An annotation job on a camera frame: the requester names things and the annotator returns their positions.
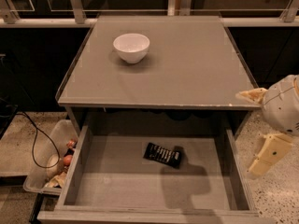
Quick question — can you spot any clear plastic storage bin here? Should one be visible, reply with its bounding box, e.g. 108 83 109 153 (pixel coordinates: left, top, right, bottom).
23 119 78 196

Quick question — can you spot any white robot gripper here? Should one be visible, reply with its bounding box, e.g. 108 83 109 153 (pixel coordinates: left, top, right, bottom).
235 75 299 177

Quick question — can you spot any orange round item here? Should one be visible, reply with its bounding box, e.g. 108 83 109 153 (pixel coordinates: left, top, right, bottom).
63 155 73 166

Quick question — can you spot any white egg-shaped item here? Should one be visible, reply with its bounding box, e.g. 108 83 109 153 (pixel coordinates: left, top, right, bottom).
46 154 64 178

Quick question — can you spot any metal railing frame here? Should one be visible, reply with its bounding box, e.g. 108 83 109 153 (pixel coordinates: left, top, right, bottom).
0 0 299 27

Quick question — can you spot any grey open top drawer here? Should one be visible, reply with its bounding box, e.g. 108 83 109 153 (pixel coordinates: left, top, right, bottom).
36 109 275 224

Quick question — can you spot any white ceramic bowl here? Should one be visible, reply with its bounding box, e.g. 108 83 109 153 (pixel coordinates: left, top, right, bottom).
113 34 150 63

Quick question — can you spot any black rxbar chocolate bar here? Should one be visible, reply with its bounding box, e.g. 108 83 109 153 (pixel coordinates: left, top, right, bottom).
143 143 182 169

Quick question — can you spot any grey counter cabinet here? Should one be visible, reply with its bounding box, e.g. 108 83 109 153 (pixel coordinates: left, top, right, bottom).
54 14 260 135

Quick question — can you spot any black cable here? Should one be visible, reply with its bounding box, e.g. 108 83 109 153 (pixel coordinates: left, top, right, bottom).
0 98 61 170

